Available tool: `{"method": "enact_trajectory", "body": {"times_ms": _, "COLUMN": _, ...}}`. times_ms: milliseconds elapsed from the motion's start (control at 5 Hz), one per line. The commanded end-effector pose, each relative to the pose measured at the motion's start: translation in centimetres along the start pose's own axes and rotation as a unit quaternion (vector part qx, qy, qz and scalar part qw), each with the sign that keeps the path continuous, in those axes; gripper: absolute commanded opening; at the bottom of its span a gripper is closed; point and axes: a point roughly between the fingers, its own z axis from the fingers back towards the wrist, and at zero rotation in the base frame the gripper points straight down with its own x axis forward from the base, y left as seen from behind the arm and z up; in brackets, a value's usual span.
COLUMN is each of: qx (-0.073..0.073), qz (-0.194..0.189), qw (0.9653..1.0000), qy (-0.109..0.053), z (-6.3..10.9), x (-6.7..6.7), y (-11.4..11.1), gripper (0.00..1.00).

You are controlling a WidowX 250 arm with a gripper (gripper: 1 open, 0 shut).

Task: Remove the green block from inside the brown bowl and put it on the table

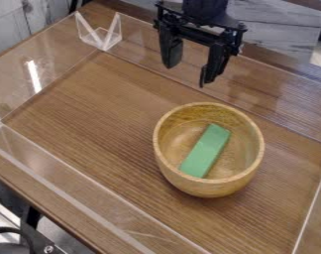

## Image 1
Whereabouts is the green rectangular block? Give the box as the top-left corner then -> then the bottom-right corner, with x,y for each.
179,124 -> 231,179

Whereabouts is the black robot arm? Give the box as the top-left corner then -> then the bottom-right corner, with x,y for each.
154,0 -> 247,87

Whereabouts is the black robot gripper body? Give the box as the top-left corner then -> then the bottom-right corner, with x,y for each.
154,0 -> 247,54

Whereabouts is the clear acrylic corner bracket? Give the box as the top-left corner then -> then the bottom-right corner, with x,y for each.
75,12 -> 122,52

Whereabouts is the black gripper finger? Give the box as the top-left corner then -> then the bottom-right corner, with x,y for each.
199,43 -> 230,87
159,25 -> 183,68

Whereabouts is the clear acrylic tray wall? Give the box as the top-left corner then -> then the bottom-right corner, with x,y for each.
0,5 -> 321,254

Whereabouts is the brown wooden bowl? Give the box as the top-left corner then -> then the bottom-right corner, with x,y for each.
152,102 -> 265,197

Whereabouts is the black cable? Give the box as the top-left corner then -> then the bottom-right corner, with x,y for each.
0,226 -> 36,254

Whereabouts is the black table leg bracket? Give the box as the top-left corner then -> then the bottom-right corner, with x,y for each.
20,205 -> 68,254

